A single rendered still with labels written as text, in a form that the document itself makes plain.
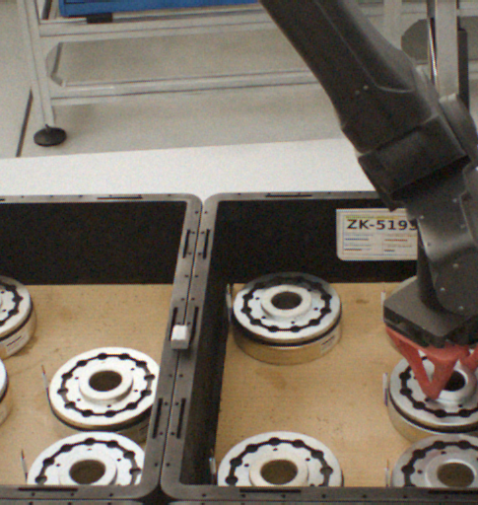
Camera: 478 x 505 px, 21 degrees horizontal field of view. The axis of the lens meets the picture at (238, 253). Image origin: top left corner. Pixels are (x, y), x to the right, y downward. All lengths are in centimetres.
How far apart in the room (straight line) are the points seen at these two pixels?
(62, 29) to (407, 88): 217
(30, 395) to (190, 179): 58
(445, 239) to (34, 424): 43
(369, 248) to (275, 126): 191
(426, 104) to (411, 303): 20
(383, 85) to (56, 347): 48
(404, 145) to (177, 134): 223
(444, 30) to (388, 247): 70
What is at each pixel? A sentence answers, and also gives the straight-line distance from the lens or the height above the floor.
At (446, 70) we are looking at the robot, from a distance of 193.
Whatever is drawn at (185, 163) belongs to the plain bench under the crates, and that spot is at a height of 70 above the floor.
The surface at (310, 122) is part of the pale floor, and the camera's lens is 319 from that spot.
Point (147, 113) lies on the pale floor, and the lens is 327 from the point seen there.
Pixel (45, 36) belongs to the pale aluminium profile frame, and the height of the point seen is 28.
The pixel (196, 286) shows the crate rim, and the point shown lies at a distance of 115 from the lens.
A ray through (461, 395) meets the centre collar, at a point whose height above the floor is 87.
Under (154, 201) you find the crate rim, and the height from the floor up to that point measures 93.
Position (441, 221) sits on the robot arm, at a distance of 96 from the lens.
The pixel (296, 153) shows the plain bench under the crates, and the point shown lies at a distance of 175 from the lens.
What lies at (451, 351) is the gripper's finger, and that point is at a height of 94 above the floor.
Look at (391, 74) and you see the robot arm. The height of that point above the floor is 119.
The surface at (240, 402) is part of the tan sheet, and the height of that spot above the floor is 83.
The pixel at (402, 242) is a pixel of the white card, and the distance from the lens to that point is 128.
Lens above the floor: 163
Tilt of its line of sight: 36 degrees down
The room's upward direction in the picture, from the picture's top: 4 degrees counter-clockwise
